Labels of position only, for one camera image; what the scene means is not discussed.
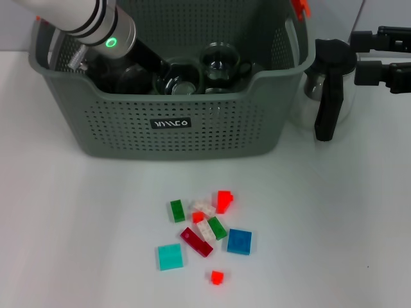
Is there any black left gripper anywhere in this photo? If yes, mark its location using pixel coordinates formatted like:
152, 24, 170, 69
123, 38, 180, 85

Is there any dark red toy brick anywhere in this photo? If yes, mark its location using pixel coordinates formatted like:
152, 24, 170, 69
180, 227, 214, 257

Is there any teal toy plate brick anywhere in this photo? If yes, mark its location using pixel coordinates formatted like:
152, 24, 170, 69
157, 243, 185, 271

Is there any blue toy plate brick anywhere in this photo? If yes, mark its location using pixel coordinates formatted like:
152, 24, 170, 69
227, 228, 253, 256

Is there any grey perforated storage basket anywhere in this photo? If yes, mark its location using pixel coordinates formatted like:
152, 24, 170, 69
28, 0, 317, 161

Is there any black clay teapot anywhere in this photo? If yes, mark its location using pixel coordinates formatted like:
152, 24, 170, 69
85, 54, 129, 94

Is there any green toy brick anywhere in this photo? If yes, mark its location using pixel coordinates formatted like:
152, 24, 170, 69
207, 216, 227, 241
169, 199, 186, 223

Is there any white translucent toy brick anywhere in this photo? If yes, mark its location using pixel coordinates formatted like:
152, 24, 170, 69
196, 220, 216, 242
191, 200, 216, 216

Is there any orange wedge toy brick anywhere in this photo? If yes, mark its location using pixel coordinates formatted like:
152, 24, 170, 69
216, 190, 236, 215

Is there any glass pitcher with black handle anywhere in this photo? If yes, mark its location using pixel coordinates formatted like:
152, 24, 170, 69
303, 37, 361, 142

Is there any left arm cable with plug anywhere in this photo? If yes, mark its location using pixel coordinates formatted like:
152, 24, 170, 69
67, 44, 90, 72

